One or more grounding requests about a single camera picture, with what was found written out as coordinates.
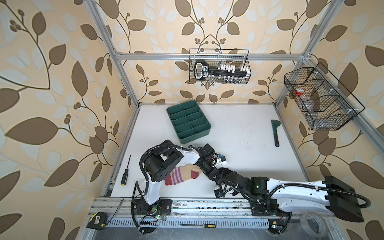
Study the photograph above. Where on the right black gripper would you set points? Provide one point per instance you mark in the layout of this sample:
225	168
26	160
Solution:
220	176

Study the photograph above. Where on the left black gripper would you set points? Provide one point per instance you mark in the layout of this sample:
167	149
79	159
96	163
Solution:
213	174

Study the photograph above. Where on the beige maroon striped sock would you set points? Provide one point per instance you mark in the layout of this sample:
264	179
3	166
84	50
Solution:
182	174

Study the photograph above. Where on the green compartment tray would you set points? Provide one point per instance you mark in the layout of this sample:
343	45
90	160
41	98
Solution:
189	121

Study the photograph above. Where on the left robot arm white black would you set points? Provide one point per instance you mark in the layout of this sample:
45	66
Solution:
169	164

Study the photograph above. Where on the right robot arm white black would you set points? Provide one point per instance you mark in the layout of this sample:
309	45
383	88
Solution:
271	197

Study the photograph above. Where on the clear tape roll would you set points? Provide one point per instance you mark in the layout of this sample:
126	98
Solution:
314	225

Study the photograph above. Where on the black yellow screwdriver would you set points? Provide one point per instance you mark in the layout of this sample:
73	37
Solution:
126	173

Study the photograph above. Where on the black socket set holder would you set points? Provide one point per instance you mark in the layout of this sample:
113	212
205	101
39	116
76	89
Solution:
202	70

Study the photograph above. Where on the red capped jar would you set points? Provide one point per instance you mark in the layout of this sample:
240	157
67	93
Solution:
298	92

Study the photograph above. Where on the black yellow tape measure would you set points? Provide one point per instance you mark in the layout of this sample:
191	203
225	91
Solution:
98	221

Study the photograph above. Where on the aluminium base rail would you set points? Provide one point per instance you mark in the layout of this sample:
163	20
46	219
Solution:
230	214

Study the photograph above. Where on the yellow black handled knife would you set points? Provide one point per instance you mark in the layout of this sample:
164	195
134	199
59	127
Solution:
205	226

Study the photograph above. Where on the green handled tool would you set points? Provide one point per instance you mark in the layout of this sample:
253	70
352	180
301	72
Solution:
275	125

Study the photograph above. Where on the back wall wire basket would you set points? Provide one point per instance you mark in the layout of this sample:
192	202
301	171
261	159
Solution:
235	57

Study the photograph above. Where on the wall wire basket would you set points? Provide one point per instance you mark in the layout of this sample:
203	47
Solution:
235	57
328	104

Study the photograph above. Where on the right wall wire basket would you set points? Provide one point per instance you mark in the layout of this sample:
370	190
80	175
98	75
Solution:
328	104

